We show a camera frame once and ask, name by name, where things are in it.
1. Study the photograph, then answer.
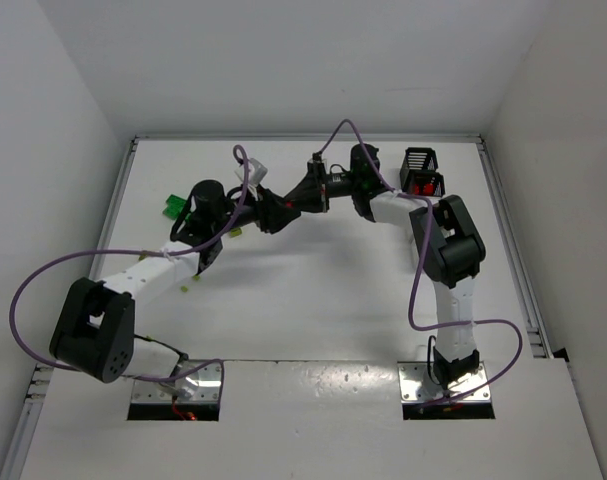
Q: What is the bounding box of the red lego brick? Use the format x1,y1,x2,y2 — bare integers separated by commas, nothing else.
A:
412,183,435,196

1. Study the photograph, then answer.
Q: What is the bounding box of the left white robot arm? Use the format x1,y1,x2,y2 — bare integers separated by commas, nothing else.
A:
49,159,301,383

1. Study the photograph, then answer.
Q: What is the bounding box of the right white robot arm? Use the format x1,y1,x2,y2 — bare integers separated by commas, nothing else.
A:
285,144,486,389

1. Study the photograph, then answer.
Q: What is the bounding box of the far black mesh container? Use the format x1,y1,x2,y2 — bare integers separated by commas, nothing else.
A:
399,147,438,187

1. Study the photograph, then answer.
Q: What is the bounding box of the black mesh container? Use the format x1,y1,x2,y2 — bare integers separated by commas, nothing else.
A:
399,147,438,187
404,170,445,198

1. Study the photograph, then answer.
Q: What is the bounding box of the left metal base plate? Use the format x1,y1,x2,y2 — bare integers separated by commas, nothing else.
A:
130,363,222,405

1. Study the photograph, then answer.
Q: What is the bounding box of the metal base plate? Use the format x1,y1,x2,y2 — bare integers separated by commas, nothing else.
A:
130,363,222,405
398,362,492,404

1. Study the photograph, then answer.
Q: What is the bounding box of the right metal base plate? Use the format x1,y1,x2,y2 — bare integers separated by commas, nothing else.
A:
398,362,492,404

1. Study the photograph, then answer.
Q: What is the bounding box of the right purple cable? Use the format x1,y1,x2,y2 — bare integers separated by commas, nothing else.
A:
320,118,524,407

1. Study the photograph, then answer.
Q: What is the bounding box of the right aluminium frame rail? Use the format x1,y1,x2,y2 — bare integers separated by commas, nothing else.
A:
477,137,554,359

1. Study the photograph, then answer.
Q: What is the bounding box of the aluminium frame rail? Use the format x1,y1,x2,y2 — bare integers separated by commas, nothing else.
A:
0,137,138,479
477,137,554,359

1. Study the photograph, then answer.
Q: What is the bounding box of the left aluminium frame rail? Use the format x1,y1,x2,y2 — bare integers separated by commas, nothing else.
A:
0,137,138,479

